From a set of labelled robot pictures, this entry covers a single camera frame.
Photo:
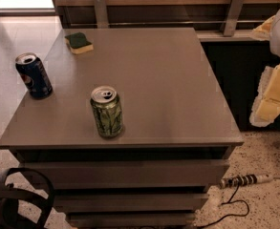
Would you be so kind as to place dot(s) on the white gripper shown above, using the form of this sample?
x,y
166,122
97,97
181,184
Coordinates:
x,y
267,105

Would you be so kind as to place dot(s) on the green soda can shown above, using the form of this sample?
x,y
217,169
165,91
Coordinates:
x,y
107,111

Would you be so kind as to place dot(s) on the green and yellow sponge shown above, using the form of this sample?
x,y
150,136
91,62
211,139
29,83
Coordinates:
x,y
78,43

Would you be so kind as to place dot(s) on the blue Pepsi can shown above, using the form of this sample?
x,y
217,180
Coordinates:
x,y
33,74

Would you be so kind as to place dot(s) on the grey drawer cabinet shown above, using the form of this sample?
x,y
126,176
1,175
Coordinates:
x,y
177,135

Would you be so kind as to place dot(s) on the white power strip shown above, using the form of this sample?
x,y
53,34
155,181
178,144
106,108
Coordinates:
x,y
244,180

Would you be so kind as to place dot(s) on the black chair base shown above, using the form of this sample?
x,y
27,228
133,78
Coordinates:
x,y
10,197

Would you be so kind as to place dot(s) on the right metal bracket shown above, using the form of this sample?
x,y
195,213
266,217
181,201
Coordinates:
x,y
230,24

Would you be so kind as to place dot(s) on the metal bracket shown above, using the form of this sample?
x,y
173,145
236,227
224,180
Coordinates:
x,y
230,24
100,8

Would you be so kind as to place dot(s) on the left metal bracket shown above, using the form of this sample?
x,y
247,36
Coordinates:
x,y
100,8

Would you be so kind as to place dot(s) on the metal wall rail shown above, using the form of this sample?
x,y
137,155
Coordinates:
x,y
125,24

